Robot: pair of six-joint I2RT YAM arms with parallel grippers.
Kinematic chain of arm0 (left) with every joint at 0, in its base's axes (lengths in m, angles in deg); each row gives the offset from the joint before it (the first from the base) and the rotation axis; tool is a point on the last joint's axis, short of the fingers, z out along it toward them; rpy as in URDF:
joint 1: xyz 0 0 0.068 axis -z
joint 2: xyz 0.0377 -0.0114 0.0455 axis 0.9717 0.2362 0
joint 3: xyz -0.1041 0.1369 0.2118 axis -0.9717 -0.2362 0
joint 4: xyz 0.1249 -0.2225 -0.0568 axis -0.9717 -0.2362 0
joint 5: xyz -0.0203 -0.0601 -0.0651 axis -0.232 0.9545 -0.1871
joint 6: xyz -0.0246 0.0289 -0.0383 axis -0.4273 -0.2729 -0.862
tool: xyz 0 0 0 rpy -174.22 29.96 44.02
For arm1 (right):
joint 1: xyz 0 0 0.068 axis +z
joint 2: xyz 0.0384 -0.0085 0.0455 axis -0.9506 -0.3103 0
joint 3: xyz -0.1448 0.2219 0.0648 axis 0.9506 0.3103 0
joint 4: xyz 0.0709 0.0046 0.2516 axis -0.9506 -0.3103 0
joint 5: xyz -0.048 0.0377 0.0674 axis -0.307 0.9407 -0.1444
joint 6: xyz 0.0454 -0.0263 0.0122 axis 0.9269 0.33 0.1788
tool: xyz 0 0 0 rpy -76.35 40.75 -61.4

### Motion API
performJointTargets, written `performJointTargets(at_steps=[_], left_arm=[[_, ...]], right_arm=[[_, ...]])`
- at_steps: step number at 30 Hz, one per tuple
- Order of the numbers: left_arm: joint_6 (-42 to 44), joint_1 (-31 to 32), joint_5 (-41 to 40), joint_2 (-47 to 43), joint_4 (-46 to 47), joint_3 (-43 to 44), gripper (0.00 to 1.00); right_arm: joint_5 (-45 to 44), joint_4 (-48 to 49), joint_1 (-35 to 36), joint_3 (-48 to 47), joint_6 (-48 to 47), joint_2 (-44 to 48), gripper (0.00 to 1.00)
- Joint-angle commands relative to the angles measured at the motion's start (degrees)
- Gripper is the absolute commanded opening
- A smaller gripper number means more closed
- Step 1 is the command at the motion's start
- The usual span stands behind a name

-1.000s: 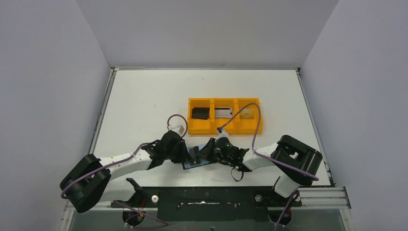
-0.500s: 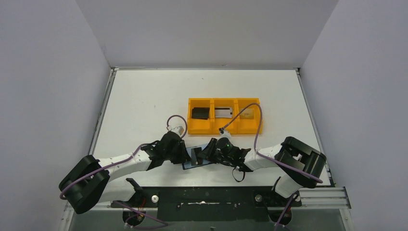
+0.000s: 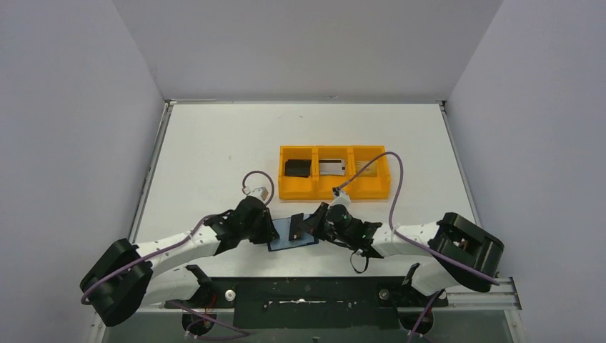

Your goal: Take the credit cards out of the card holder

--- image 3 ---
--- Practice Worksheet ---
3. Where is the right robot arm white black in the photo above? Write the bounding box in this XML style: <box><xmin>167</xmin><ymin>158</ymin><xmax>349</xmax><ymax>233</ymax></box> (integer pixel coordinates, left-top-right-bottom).
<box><xmin>297</xmin><ymin>203</ymin><xmax>505</xmax><ymax>296</ymax></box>

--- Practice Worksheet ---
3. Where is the blue leather card holder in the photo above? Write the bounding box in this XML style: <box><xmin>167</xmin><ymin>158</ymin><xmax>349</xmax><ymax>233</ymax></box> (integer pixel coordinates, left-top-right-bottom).
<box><xmin>267</xmin><ymin>214</ymin><xmax>319</xmax><ymax>252</ymax></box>

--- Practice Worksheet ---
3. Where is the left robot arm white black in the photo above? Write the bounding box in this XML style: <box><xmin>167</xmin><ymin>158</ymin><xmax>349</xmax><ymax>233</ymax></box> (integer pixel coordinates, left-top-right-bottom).
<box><xmin>79</xmin><ymin>196</ymin><xmax>278</xmax><ymax>327</ymax></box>

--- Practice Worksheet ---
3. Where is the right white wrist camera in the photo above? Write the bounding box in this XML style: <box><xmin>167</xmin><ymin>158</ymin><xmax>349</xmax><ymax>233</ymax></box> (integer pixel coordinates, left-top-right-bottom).
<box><xmin>330</xmin><ymin>188</ymin><xmax>352</xmax><ymax>207</ymax></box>

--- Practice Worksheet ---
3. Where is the gold card in bin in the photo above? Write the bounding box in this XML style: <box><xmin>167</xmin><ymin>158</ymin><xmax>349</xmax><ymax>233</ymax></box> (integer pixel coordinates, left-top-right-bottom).
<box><xmin>355</xmin><ymin>161</ymin><xmax>378</xmax><ymax>177</ymax></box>

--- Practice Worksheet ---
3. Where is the black card in bin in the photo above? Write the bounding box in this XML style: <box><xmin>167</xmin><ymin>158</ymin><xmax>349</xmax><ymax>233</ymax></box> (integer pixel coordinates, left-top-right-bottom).
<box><xmin>284</xmin><ymin>159</ymin><xmax>312</xmax><ymax>178</ymax></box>

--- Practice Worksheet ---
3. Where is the purple cable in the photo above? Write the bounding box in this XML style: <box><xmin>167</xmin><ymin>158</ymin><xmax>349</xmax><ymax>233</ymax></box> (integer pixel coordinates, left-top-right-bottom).
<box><xmin>332</xmin><ymin>151</ymin><xmax>501</xmax><ymax>343</ymax></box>
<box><xmin>80</xmin><ymin>171</ymin><xmax>276</xmax><ymax>342</ymax></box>

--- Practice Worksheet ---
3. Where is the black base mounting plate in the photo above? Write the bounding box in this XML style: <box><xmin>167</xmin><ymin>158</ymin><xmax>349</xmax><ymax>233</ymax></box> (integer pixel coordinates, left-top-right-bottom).
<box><xmin>182</xmin><ymin>276</ymin><xmax>430</xmax><ymax>329</ymax></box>

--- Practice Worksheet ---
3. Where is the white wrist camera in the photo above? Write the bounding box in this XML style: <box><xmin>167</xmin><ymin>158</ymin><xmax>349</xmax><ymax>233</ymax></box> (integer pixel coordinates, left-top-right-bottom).
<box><xmin>330</xmin><ymin>188</ymin><xmax>352</xmax><ymax>207</ymax></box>
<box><xmin>242</xmin><ymin>187</ymin><xmax>269</xmax><ymax>202</ymax></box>

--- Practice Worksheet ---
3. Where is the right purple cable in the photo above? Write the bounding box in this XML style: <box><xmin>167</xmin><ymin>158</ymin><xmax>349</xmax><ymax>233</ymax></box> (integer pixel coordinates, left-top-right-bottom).
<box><xmin>332</xmin><ymin>151</ymin><xmax>501</xmax><ymax>343</ymax></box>

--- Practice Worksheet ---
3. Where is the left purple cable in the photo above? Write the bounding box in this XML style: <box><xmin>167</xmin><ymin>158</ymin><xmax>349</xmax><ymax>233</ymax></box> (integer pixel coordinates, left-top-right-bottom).
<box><xmin>80</xmin><ymin>171</ymin><xmax>276</xmax><ymax>342</ymax></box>

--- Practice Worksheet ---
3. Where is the orange three-compartment bin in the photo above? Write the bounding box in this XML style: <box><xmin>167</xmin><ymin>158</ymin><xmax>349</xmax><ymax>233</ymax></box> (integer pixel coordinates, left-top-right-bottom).
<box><xmin>278</xmin><ymin>145</ymin><xmax>391</xmax><ymax>201</ymax></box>

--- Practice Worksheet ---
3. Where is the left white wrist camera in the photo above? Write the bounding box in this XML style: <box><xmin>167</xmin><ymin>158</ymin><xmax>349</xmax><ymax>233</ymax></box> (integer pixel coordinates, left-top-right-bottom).
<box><xmin>242</xmin><ymin>187</ymin><xmax>269</xmax><ymax>202</ymax></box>

